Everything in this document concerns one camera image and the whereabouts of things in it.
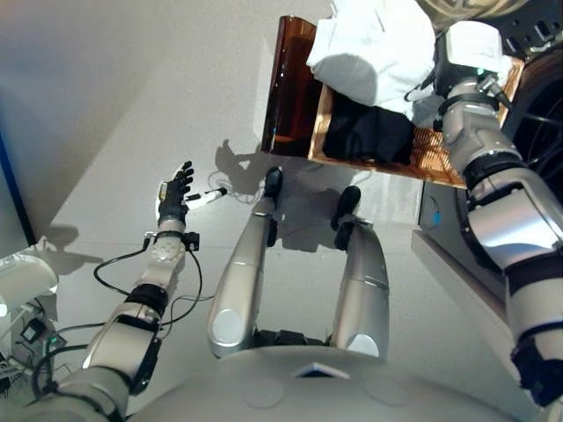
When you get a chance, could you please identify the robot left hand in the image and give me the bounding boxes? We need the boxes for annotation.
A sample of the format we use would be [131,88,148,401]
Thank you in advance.
[156,160,230,221]

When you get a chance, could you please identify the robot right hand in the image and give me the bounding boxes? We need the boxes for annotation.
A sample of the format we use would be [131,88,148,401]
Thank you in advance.
[433,19,515,97]

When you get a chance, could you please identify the white garment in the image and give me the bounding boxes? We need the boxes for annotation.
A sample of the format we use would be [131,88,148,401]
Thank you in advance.
[305,0,437,120]

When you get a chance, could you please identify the black garment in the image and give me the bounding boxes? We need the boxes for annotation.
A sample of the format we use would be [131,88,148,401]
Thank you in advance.
[322,94,417,167]

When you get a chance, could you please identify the grey front-load washing machine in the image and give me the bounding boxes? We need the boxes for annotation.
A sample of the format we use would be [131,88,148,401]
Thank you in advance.
[417,0,563,282]

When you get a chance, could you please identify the robot left leg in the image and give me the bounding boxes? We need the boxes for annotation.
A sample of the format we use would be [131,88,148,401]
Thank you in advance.
[206,165,285,360]

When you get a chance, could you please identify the robot leg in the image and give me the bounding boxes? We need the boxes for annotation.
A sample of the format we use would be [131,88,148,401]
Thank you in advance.
[329,185,391,362]
[206,165,285,360]

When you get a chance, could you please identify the woven wicker basket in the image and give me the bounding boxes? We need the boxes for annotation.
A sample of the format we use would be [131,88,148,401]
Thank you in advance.
[306,55,527,191]

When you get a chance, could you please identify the brown translucent acrylic stool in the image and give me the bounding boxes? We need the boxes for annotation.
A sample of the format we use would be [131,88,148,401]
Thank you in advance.
[260,15,330,157]

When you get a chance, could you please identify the dark framed glass panel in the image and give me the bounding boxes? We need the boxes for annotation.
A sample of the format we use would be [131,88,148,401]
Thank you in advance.
[0,131,37,247]

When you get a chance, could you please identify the white rounded device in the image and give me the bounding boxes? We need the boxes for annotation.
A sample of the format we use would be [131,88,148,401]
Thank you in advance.
[0,254,59,309]

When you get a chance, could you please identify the black power adapter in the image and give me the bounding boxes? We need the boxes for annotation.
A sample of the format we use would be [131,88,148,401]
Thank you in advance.
[20,319,44,345]

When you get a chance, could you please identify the robot right leg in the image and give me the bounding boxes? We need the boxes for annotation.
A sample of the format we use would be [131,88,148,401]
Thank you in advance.
[329,185,391,362]

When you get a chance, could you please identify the white base plinth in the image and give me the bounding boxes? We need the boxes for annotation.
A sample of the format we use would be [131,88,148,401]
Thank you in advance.
[411,230,518,348]

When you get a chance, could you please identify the silver robot torso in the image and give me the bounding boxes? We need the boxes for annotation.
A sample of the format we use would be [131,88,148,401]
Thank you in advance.
[127,328,546,422]

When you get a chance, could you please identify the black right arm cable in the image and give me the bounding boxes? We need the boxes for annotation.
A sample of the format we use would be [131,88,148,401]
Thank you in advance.
[404,72,514,133]

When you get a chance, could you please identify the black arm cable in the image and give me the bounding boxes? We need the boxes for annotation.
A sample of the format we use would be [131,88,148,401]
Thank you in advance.
[404,72,514,133]
[93,239,204,339]

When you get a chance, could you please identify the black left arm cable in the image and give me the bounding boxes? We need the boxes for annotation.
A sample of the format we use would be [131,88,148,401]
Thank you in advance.
[93,239,204,339]

